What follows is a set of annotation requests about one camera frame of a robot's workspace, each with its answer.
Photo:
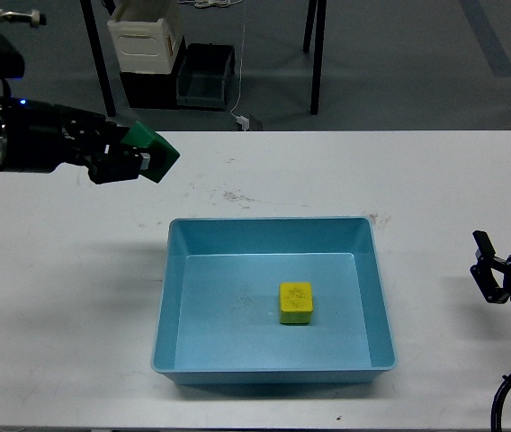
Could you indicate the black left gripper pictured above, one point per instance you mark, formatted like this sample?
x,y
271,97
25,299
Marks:
x,y
37,137

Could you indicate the green block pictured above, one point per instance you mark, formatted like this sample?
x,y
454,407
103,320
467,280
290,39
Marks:
x,y
158,154

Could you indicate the yellow block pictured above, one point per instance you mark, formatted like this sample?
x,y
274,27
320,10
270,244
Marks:
x,y
296,303

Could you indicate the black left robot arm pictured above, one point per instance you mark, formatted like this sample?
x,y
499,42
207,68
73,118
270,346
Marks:
x,y
12,66

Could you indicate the dark brown box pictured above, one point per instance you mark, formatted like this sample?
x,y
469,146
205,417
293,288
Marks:
x,y
153,91

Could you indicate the light blue plastic box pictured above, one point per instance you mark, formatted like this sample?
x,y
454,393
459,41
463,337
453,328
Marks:
x,y
218,320

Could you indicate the left black table leg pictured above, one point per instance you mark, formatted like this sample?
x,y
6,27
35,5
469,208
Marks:
x,y
97,52

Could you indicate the black table leg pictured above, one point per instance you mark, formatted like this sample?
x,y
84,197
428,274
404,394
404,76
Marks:
x,y
315,28
97,52

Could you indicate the cream plastic container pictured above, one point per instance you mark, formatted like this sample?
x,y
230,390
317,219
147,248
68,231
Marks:
x,y
146,35

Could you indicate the grey storage bin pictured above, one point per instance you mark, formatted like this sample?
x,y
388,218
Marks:
x,y
203,78

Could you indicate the white power adapter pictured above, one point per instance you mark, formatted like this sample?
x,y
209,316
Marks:
x,y
243,123

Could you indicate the right black table leg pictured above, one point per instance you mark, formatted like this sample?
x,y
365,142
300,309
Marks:
x,y
315,28

